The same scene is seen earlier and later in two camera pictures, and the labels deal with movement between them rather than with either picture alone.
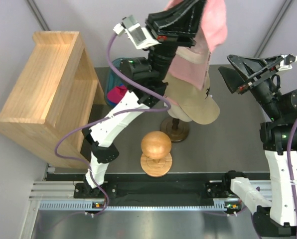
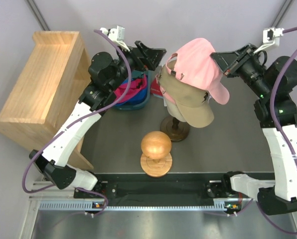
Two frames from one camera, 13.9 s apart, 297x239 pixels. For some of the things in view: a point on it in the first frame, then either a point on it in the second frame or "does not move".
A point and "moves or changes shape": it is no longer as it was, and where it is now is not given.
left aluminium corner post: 37,15 does not move
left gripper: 178,23 → 152,57
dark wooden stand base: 177,129 does not move
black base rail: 157,189 does not move
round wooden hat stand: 156,161 does not move
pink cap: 191,63 moves or changes shape
